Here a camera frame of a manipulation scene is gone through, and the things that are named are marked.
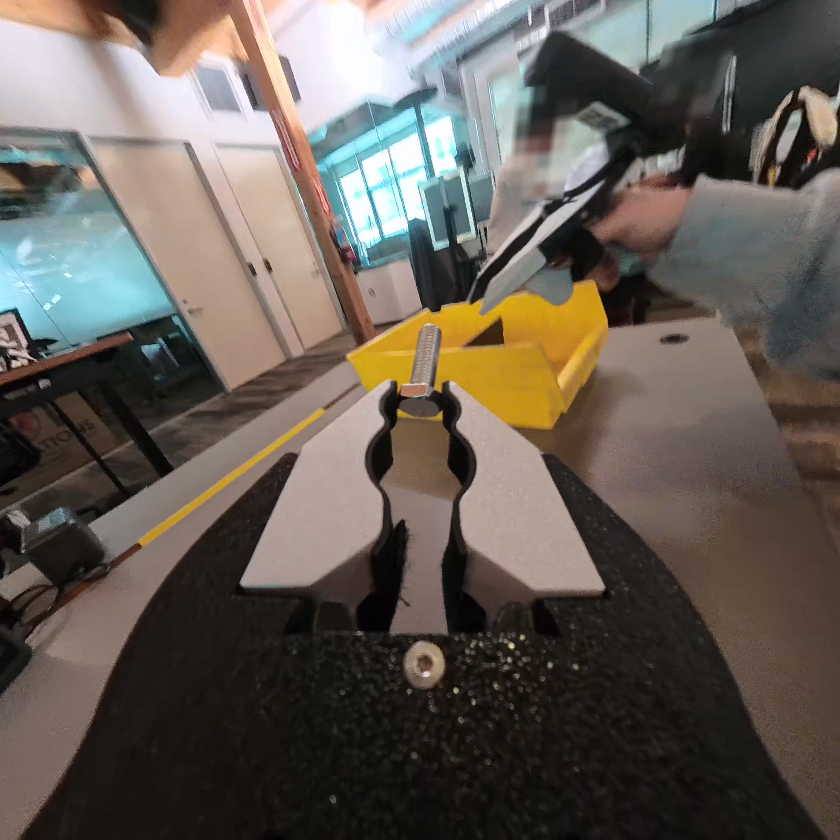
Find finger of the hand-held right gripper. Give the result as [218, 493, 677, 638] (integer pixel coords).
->
[467, 185, 603, 305]
[481, 249, 580, 316]

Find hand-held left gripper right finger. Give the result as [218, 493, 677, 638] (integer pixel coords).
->
[441, 379, 606, 610]

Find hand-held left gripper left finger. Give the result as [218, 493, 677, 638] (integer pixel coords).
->
[240, 379, 403, 611]

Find yellow plastic bin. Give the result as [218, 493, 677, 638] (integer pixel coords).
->
[346, 281, 610, 431]

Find steel hex bolt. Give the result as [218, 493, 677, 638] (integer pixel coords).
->
[398, 323, 443, 418]

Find person's right hand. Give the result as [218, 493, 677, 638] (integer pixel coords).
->
[591, 185, 691, 290]

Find black office chair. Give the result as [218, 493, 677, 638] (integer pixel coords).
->
[408, 220, 462, 314]

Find computer monitor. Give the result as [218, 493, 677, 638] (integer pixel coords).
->
[420, 172, 478, 252]

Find yellow tape strip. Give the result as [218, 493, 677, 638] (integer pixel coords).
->
[136, 407, 328, 548]

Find white recycling cabinet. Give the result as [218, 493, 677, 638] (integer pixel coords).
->
[356, 259, 425, 327]

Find large window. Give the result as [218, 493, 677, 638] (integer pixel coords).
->
[333, 117, 462, 252]

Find white door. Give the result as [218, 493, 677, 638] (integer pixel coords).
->
[215, 144, 347, 353]
[88, 138, 287, 389]

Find pale jacket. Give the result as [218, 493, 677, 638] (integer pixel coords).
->
[753, 84, 840, 189]

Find cardboard box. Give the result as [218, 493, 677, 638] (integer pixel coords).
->
[18, 392, 120, 462]

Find black power adapter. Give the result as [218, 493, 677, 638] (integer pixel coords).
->
[21, 507, 110, 586]

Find dark wooden table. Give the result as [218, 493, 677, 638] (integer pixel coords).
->
[0, 331, 175, 500]

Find framed black white picture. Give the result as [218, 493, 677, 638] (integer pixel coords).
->
[0, 308, 38, 373]

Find glass office partition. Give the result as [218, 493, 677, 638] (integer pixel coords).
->
[0, 128, 228, 398]

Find wooden post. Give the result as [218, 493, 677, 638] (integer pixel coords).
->
[226, 0, 375, 345]

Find black cable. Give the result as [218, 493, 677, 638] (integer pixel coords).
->
[0, 563, 114, 632]

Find wall air vent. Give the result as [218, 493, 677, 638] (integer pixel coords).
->
[192, 59, 248, 120]

